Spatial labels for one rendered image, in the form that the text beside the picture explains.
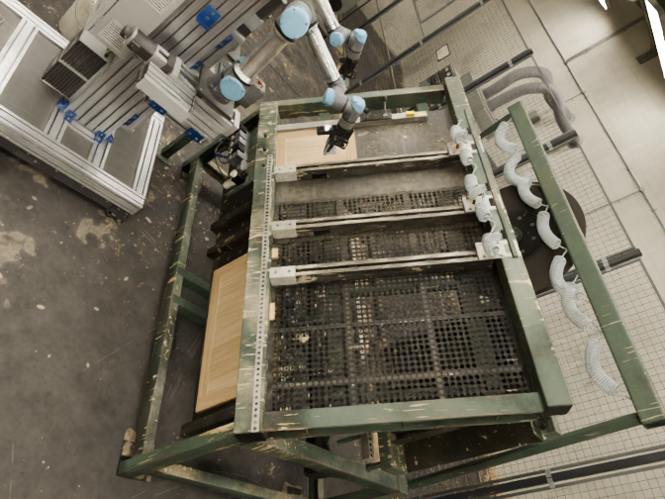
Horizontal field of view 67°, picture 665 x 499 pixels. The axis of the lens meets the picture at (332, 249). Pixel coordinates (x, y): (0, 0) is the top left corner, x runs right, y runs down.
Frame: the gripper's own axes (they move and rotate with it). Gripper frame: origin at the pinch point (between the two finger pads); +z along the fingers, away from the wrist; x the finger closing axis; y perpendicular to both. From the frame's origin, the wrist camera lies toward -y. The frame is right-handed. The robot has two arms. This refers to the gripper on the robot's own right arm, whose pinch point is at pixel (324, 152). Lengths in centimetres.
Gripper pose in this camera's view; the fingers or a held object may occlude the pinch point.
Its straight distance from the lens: 263.9
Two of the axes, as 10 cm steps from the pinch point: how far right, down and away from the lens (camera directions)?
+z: -4.3, 5.8, 6.9
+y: 9.0, 2.3, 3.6
